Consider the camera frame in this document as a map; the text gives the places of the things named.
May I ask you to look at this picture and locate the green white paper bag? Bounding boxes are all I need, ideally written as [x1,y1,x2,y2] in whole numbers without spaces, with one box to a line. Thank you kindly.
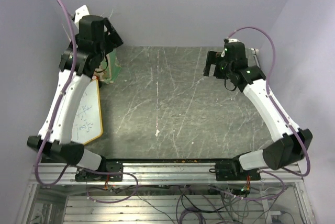
[94,50,121,84]

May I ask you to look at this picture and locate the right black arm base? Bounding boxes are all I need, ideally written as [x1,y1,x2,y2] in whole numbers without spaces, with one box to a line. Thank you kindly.
[209,159,261,181]

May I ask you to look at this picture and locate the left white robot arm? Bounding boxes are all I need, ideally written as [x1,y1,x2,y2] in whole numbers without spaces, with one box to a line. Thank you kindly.
[27,15,123,181]

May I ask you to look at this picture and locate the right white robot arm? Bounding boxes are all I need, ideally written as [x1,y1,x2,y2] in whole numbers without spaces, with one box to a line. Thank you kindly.
[203,40,312,180]

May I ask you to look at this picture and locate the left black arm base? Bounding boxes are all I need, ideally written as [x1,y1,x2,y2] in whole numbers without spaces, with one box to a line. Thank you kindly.
[75,160,124,182]

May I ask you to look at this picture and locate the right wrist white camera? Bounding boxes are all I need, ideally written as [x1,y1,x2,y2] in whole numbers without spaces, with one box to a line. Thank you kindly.
[224,38,240,44]

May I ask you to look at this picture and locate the wrist white camera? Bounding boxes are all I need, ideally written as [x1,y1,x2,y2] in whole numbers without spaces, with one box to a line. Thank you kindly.
[71,5,90,27]
[224,38,240,44]

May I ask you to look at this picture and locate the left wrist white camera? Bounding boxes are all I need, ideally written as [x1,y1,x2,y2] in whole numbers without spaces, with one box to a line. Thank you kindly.
[71,5,90,27]

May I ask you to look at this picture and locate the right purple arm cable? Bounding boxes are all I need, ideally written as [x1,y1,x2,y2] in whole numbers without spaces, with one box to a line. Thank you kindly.
[227,26,311,177]

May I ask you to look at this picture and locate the small whiteboard orange frame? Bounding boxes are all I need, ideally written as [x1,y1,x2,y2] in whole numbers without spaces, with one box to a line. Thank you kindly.
[71,79,103,145]

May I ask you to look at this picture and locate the loose floor cables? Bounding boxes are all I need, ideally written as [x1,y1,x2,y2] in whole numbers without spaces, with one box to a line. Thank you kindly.
[86,179,288,224]

